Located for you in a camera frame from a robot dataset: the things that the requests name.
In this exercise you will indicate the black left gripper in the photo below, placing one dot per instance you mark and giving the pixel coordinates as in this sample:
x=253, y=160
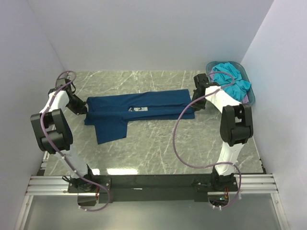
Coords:
x=81, y=109

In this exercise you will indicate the black base crossbar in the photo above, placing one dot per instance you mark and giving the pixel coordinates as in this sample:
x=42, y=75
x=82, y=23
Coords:
x=130, y=196

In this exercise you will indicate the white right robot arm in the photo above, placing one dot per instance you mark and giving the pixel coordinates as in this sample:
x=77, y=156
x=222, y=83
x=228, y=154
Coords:
x=236, y=128

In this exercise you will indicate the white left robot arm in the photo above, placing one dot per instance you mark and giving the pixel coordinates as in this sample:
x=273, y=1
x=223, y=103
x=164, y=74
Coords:
x=54, y=135

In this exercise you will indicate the aluminium frame rail left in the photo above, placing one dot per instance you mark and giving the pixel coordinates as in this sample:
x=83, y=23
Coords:
x=44, y=163

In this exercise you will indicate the aluminium frame rail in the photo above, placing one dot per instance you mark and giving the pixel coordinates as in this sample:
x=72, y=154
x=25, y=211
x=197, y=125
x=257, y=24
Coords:
x=44, y=163
x=246, y=184

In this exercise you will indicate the aluminium frame rail front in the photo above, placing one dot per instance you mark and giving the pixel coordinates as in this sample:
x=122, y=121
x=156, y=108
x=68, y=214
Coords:
x=246, y=184

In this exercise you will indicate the turquoise t-shirt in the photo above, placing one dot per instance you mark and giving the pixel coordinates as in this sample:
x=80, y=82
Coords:
x=229, y=77

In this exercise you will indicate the dark blue printed t-shirt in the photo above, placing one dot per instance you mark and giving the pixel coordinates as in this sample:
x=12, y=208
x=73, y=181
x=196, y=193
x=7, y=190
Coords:
x=110, y=114

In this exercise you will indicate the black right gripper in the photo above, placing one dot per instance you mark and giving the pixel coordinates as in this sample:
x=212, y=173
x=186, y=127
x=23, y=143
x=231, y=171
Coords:
x=196, y=107

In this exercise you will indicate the teal plastic laundry basket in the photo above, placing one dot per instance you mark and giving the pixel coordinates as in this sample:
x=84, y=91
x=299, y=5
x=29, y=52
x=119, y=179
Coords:
x=209, y=72

